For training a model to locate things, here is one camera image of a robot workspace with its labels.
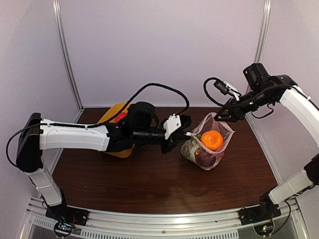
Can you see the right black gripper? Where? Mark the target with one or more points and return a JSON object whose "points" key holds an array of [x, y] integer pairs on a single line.
{"points": [[236, 112]]}

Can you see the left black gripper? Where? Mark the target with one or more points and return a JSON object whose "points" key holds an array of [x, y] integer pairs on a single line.
{"points": [[178, 137]]}

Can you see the orange plush fruit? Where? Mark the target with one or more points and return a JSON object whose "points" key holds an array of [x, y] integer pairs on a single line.
{"points": [[212, 140]]}

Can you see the yellow plastic basket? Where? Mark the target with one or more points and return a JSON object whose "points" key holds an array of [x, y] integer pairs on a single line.
{"points": [[114, 132]]}

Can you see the clear zip top bag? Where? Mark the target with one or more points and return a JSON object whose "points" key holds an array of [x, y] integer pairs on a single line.
{"points": [[208, 123]]}

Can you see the dark purple plush fruit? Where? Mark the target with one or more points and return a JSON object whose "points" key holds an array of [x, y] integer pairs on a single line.
{"points": [[204, 158]]}

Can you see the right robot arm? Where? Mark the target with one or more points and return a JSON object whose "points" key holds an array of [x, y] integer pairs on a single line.
{"points": [[291, 96]]}

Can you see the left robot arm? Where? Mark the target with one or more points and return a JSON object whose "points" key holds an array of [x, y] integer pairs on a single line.
{"points": [[42, 134]]}

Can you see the red fruit with stem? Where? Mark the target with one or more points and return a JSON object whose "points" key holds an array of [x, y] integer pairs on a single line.
{"points": [[120, 116]]}

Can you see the right circuit board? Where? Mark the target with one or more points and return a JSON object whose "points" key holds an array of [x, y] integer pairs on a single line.
{"points": [[264, 230]]}

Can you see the circuit board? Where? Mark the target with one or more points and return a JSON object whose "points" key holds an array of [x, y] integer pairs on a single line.
{"points": [[264, 230], [63, 230]]}

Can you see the left circuit board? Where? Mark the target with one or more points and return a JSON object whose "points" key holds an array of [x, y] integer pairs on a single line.
{"points": [[63, 230]]}

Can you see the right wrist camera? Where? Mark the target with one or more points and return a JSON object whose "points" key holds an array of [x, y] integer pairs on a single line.
{"points": [[227, 89]]}

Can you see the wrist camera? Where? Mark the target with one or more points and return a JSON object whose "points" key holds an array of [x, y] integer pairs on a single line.
{"points": [[176, 124], [227, 89]]}

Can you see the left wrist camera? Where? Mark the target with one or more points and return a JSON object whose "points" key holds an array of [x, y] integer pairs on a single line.
{"points": [[176, 124]]}

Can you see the right aluminium frame post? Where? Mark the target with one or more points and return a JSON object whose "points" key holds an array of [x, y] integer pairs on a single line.
{"points": [[264, 28]]}

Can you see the aluminium frame post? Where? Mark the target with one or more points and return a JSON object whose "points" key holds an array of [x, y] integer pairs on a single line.
{"points": [[264, 28], [65, 53]]}

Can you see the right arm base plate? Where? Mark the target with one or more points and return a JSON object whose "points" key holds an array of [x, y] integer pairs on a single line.
{"points": [[255, 215]]}

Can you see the front aluminium rail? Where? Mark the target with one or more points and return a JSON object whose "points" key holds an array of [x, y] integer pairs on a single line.
{"points": [[225, 224]]}

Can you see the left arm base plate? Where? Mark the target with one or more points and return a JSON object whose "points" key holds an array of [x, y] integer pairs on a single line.
{"points": [[69, 215]]}

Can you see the left aluminium frame post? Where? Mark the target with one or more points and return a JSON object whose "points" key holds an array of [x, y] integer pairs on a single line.
{"points": [[65, 53]]}

